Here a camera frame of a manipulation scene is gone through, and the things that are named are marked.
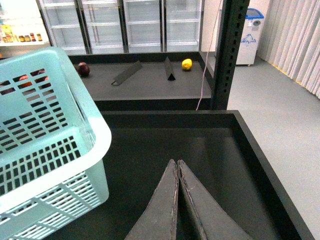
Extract dark metal rack post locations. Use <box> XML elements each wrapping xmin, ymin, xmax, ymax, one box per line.
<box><xmin>210</xmin><ymin>0</ymin><xmax>250</xmax><ymax>110</ymax></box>

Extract pink cable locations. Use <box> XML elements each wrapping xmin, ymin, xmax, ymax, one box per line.
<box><xmin>195</xmin><ymin>0</ymin><xmax>224</xmax><ymax>111</ymax></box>

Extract black produce tray back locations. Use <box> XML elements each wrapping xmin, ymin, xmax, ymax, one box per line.
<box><xmin>69</xmin><ymin>51</ymin><xmax>213</xmax><ymax>111</ymax></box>

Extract glass door refrigerator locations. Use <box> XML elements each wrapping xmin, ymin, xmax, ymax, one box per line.
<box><xmin>37</xmin><ymin>0</ymin><xmax>204</xmax><ymax>55</ymax></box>

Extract white shelf with bottles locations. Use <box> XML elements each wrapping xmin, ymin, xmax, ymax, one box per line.
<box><xmin>0</xmin><ymin>0</ymin><xmax>51</xmax><ymax>58</ymax></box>

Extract white blue chest freezer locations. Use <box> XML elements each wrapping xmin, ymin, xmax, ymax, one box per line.
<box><xmin>236</xmin><ymin>8</ymin><xmax>265</xmax><ymax>66</ymax></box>

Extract light blue plastic basket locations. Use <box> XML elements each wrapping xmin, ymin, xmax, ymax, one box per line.
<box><xmin>0</xmin><ymin>47</ymin><xmax>112</xmax><ymax>240</ymax></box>

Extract yellow lemon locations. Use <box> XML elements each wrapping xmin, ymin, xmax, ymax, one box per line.
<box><xmin>181</xmin><ymin>58</ymin><xmax>193</xmax><ymax>72</ymax></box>

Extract black produce tray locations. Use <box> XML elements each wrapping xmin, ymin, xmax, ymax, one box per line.
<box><xmin>49</xmin><ymin>111</ymin><xmax>313</xmax><ymax>240</ymax></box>
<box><xmin>69</xmin><ymin>51</ymin><xmax>213</xmax><ymax>111</ymax></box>

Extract black triangular divider right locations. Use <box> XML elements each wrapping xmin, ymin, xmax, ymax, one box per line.
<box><xmin>164</xmin><ymin>56</ymin><xmax>176</xmax><ymax>82</ymax></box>

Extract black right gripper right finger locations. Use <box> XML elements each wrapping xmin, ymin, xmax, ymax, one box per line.
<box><xmin>177</xmin><ymin>159</ymin><xmax>252</xmax><ymax>240</ymax></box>

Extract dark red apple right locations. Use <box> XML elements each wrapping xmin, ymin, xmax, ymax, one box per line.
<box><xmin>77</xmin><ymin>62</ymin><xmax>90</xmax><ymax>77</ymax></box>

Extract black divider left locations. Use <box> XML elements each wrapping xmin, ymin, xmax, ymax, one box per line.
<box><xmin>111</xmin><ymin>60</ymin><xmax>142</xmax><ymax>87</ymax></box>

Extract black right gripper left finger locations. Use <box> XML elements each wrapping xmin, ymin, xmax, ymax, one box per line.
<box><xmin>125</xmin><ymin>159</ymin><xmax>179</xmax><ymax>240</ymax></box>

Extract black produce tray front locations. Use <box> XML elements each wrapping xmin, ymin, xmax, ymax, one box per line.
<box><xmin>49</xmin><ymin>111</ymin><xmax>313</xmax><ymax>240</ymax></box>

